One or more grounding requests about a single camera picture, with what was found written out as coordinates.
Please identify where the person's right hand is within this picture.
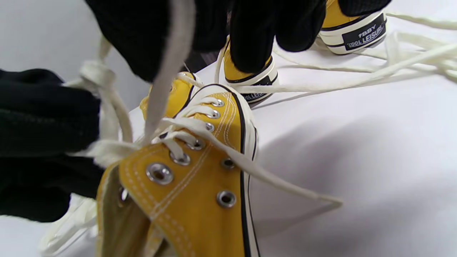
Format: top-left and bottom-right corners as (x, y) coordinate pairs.
(85, 0), (392, 83)

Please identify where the person's left hand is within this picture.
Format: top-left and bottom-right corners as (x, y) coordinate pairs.
(0, 69), (105, 223)

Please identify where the white roller blind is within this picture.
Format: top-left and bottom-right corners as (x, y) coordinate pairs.
(0, 0), (150, 111)

